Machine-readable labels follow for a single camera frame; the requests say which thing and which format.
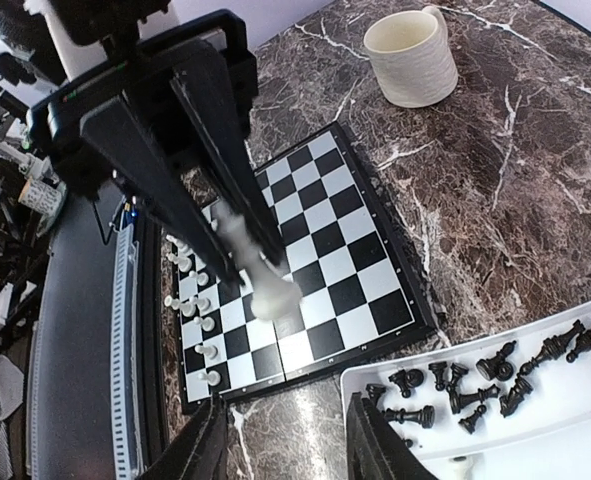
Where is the white king chess piece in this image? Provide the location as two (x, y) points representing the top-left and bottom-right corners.
(163, 295), (197, 317)

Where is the white queen chess piece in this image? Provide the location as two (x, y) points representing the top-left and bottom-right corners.
(211, 200), (302, 322)

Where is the white chess pieces pile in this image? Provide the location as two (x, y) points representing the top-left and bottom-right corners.
(402, 437), (481, 480)

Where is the white ribbed cup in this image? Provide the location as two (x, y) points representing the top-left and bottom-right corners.
(363, 5), (459, 109)

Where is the white slotted cable duct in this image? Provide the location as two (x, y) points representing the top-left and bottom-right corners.
(110, 224), (143, 479)

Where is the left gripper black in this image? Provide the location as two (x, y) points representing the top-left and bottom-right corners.
(27, 9), (285, 285)

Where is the white rook chess piece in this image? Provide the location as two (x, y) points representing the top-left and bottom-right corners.
(166, 234), (192, 256)

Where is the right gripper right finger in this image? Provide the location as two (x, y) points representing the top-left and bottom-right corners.
(345, 392), (436, 480)

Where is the black and grey chessboard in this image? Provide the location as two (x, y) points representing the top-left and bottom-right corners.
(172, 123), (435, 414)

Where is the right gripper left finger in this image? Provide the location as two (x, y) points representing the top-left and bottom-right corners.
(139, 398), (228, 480)

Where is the black chess pieces pile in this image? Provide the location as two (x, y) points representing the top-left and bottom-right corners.
(365, 319), (591, 434)

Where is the white divided plastic tray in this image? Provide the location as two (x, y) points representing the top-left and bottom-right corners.
(341, 301), (591, 479)

